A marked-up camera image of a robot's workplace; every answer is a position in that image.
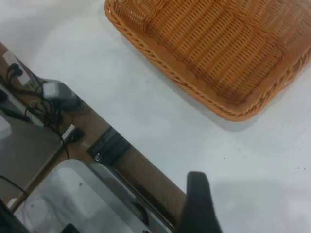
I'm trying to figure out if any clear plastic bin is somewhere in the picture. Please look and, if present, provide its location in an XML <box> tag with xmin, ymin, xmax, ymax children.
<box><xmin>13</xmin><ymin>159</ymin><xmax>176</xmax><ymax>233</ymax></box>

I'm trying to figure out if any black box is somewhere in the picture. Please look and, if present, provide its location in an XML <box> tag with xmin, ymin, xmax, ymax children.
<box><xmin>86</xmin><ymin>126</ymin><xmax>130</xmax><ymax>167</ymax></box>

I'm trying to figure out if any small black mouse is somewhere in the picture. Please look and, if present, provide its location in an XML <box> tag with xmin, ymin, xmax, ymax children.
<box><xmin>69</xmin><ymin>127</ymin><xmax>85</xmax><ymax>143</ymax></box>

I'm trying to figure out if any grey power adapter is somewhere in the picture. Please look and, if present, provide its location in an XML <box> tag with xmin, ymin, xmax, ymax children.
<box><xmin>41</xmin><ymin>78</ymin><xmax>80</xmax><ymax>110</ymax></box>

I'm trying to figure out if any orange wicker basket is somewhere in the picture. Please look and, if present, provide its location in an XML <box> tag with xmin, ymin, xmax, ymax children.
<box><xmin>104</xmin><ymin>0</ymin><xmax>311</xmax><ymax>122</ymax></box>

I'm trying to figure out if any black power plug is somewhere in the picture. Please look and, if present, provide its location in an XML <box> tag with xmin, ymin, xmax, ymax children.
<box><xmin>6</xmin><ymin>62</ymin><xmax>24</xmax><ymax>78</ymax></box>

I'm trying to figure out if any grey metal panel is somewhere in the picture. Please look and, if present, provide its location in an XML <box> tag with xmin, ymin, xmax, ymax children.
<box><xmin>0</xmin><ymin>91</ymin><xmax>63</xmax><ymax>202</ymax></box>

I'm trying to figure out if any black tangled cable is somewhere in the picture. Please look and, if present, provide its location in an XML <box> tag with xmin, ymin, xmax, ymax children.
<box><xmin>24</xmin><ymin>80</ymin><xmax>71</xmax><ymax>161</ymax></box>

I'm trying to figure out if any white power strip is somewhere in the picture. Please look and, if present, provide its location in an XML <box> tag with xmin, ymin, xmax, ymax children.
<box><xmin>3</xmin><ymin>50</ymin><xmax>34</xmax><ymax>86</ymax></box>

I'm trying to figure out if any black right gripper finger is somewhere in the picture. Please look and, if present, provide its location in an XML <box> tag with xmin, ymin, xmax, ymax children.
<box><xmin>174</xmin><ymin>171</ymin><xmax>223</xmax><ymax>233</ymax></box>

